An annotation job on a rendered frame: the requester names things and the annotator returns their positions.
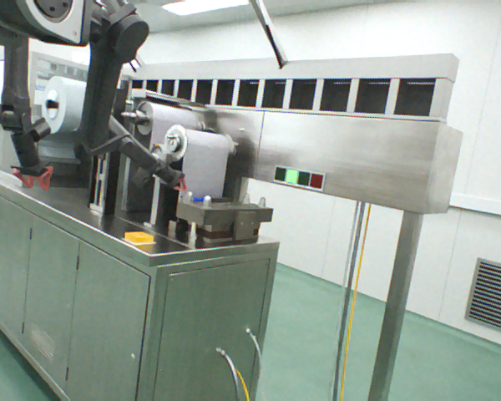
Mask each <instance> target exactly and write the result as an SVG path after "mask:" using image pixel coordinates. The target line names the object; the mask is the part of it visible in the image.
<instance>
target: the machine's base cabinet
mask: <svg viewBox="0 0 501 401"><path fill-rule="evenodd" d="M278 253H279V250H274V251H263V252H257V253H250V254H244V255H238V256H226V257H219V258H213V259H206V260H200V261H188V262H182V263H175V264H169V265H163V266H151V267H149V266H146V265H145V264H143V263H141V262H139V261H136V260H135V259H133V258H131V257H129V256H126V255H125V254H123V253H122V252H120V251H117V250H115V249H114V248H112V247H110V246H107V245H105V244H104V243H102V242H100V241H97V240H95V239H94V238H93V237H91V236H88V235H86V234H84V233H83V232H81V231H78V230H76V229H74V228H72V227H71V226H68V225H66V224H64V223H62V222H61V221H59V220H57V219H55V218H53V217H51V216H49V215H47V214H45V213H43V212H41V211H39V210H37V209H35V208H33V207H32V206H30V205H28V204H26V203H24V202H22V201H20V200H17V199H15V198H13V197H11V196H10V195H7V194H5V193H3V192H1V191H0V330H1V331H2V332H3V334H4V335H5V336H6V337H7V338H8V340H9V341H10V342H11V343H12V344H13V346H14V347H15V348H16V349H17V350H18V351H19V352H20V353H21V354H22V355H23V357H24V358H25V359H26V360H27V361H28V363H29V364H30V365H31V366H32V367H33V369H34V370H35V371H36V372H37V373H38V375H39V376H40V377H41V378H42V379H43V381H44V382H45V383H46V385H47V386H49V387H50V388H51V389H52V390H53V392H54V393H55V394H56V395H57V396H58V398H59V399H60V400H61V401H237V399H236V391H235V381H234V378H233V374H232V372H231V369H230V365H229V364H228V362H227V361H226V359H225V358H223V357H221V352H222V351H223V350H224V349H225V350H227V351H228V355H229V357H230V359H231V360H232V362H233V364H234V365H236V366H237V370H238V371H239V373H240V375H241V376H242V378H243V379H244V382H245V385H246V388H247V392H248V395H249V400H250V401H256V392H257V387H258V381H259V376H260V370H261V367H260V361H259V357H258V352H257V350H256V346H255V343H254V341H253V339H252V338H251V336H250V335H248V334H246V330H247V329H248V328H249V329H250V330H251V331H252V335H253V336H254V337H255V339H256V341H257V343H258V346H259V349H260V352H261V359H262V354H263V349H264V344H265V338H266V328H267V323H268V317H269V311H270V306H271V296H272V291H273V285H274V280H275V274H276V264H277V258H278Z"/></svg>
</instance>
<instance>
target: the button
mask: <svg viewBox="0 0 501 401"><path fill-rule="evenodd" d="M125 239H127V240H129V241H132V242H134V243H145V242H153V240H154V237H153V236H151V235H150V234H147V233H145V232H142V231H138V232H126V233H125Z"/></svg>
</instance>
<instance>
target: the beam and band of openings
mask: <svg viewBox="0 0 501 401"><path fill-rule="evenodd" d="M281 62H282V65H283V68H282V69H278V68H279V67H280V66H279V64H278V62H277V61H261V62H242V63H204V64H185V65H165V66H145V67H135V69H136V71H137V73H135V72H134V71H133V69H132V67H126V68H124V71H123V74H125V75H128V76H129V93H128V96H127V101H130V102H133V99H132V97H131V94H132V89H147V90H148V91H151V92H155V93H158V94H165V95H169V96H172V97H176V98H180V99H186V100H189V101H194V102H197V103H201V104H205V107H202V108H216V109H242V110H256V111H265V112H266V111H270V112H283V113H297V114H323V115H336V116H350V117H364V118H378V119H404V120H417V121H431V122H442V123H444V124H447V116H448V108H449V104H450V99H451V95H452V91H453V84H455V80H456V76H457V71H458V64H459V59H458V58H457V57H456V56H454V55H453V54H452V53H436V54H417V55H398V56H377V57H358V58H320V59H301V60H281ZM251 83H259V84H251ZM276 83H286V84H276Z"/></svg>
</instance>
